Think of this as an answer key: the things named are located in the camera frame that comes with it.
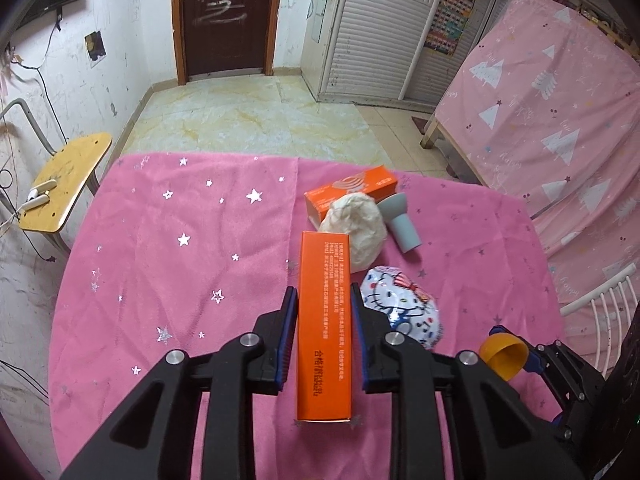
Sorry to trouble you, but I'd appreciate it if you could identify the hello kitty patterned cloth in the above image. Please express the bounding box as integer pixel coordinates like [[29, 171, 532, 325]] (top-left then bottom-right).
[[360, 266, 444, 350]]

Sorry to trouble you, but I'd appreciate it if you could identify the orange box far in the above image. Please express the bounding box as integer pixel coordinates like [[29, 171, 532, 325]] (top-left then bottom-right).
[[304, 166, 398, 229]]

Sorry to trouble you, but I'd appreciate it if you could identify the white rack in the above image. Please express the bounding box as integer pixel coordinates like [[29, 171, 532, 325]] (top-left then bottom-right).
[[560, 262, 638, 376]]

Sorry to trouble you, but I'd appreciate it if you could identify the colourful wall chart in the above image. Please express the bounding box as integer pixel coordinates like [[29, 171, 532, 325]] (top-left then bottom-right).
[[424, 0, 475, 56]]

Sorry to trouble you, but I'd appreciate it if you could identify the pink tree bedsheet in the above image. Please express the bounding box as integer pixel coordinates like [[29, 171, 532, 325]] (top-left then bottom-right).
[[435, 0, 639, 304]]

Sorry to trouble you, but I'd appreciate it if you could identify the wooden bed frame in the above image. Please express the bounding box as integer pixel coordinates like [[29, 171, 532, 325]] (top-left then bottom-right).
[[420, 115, 488, 188]]

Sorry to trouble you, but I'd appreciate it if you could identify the white charger on chair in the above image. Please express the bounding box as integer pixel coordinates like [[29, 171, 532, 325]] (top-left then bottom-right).
[[18, 179, 58, 214]]

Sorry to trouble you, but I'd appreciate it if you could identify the orange box long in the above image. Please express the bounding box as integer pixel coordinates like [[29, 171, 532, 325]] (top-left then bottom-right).
[[296, 231, 352, 424]]

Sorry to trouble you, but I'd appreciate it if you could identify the beige paper ball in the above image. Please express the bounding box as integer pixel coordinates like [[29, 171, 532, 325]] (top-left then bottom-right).
[[319, 193, 387, 273]]

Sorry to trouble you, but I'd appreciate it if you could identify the yellow wooden chair seat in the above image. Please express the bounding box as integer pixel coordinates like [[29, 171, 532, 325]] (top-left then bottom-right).
[[18, 132, 113, 234]]

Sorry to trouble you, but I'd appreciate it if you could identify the dark brown door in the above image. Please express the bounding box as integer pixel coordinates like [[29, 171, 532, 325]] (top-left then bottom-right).
[[171, 0, 280, 84]]

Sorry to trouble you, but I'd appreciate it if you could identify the grey funnel cup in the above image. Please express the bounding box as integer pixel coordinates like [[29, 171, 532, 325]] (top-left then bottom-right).
[[378, 193, 422, 254]]

